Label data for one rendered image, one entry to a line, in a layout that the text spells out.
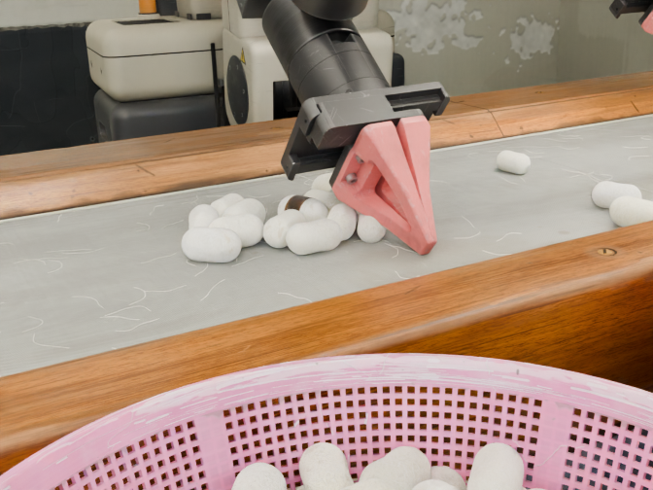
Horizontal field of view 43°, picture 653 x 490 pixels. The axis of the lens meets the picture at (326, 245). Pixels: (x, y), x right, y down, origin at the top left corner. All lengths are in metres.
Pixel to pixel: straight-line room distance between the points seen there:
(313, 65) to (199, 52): 0.93
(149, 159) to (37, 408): 0.39
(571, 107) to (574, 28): 2.29
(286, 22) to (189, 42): 0.90
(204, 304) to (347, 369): 0.15
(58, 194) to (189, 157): 0.11
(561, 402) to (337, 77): 0.29
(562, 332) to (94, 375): 0.21
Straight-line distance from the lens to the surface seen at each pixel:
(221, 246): 0.50
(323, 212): 0.55
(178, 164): 0.69
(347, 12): 0.55
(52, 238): 0.59
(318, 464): 0.31
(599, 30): 3.09
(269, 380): 0.31
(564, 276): 0.42
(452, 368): 0.32
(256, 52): 1.19
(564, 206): 0.62
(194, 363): 0.34
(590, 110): 0.91
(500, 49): 3.12
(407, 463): 0.31
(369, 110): 0.51
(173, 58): 1.46
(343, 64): 0.54
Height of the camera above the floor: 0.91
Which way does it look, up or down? 19 degrees down
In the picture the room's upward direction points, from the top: 2 degrees counter-clockwise
